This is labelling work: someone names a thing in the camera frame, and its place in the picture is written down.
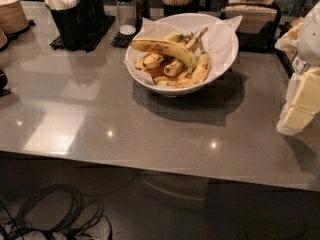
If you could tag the bottom front banana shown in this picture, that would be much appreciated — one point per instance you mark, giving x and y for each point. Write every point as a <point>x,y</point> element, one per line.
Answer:
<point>174,83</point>

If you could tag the long yellow banana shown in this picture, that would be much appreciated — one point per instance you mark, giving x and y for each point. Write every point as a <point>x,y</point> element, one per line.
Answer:
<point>166,47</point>

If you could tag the right curved banana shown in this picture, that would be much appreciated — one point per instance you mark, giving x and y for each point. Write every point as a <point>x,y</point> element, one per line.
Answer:
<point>203,67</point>

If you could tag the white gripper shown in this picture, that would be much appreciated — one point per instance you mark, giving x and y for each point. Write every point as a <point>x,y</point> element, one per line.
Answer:
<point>310,39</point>

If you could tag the dark pepper shaker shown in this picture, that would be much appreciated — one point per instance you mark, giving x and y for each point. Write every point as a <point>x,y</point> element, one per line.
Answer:
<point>142,10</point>

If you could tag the middle short banana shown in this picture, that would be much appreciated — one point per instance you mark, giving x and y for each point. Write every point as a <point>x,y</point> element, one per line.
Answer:
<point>172,69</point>

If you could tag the left small spotted banana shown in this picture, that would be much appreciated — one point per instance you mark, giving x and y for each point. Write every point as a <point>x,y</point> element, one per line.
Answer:
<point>150,61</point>

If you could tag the small black shaker mat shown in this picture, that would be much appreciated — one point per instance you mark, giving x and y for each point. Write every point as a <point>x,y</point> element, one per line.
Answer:
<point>122,41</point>

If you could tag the white paper bowl liner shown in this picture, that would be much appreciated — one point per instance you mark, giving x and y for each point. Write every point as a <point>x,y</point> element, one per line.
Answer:
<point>182,53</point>

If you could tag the dark object left edge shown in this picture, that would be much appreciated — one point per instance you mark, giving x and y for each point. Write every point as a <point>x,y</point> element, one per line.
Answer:
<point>3,84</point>

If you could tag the back banana with stem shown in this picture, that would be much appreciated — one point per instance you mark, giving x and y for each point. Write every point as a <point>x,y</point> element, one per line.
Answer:
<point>188,40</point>

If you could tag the black cup with white cutlery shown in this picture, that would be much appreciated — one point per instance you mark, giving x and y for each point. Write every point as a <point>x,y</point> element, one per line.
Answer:
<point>66,16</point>

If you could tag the white bowl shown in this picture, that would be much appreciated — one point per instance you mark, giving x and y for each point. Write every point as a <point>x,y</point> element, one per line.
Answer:
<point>220,41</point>

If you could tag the black rubber mat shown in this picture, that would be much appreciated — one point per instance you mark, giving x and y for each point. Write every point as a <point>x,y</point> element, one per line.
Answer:
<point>91,40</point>

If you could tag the black cup behind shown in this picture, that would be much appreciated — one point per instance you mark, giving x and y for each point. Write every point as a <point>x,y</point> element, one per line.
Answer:
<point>91,14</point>

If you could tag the glass salt shaker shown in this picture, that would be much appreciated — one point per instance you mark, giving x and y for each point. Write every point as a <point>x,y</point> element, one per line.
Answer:
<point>126,18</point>

